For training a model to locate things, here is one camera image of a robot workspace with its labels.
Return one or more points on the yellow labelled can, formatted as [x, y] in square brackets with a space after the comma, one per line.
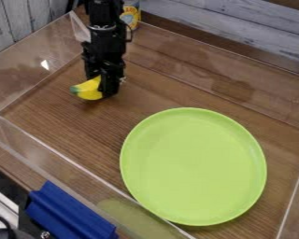
[131, 13]

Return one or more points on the clear acrylic enclosure wall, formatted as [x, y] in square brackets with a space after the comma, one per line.
[59, 139]

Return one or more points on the yellow toy banana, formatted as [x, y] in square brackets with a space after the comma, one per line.
[87, 90]

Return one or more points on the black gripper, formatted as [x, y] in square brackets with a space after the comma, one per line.
[103, 55]

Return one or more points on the green round plate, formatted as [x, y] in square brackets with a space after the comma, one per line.
[192, 166]

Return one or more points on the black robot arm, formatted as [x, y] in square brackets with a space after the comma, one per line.
[103, 12]

